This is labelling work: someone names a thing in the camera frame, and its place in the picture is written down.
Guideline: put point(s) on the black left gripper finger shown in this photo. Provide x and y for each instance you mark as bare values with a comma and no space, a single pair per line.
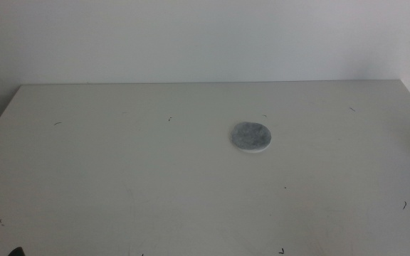
16,252

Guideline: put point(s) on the round grey cup mat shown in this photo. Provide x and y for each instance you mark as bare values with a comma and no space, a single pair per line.
250,137

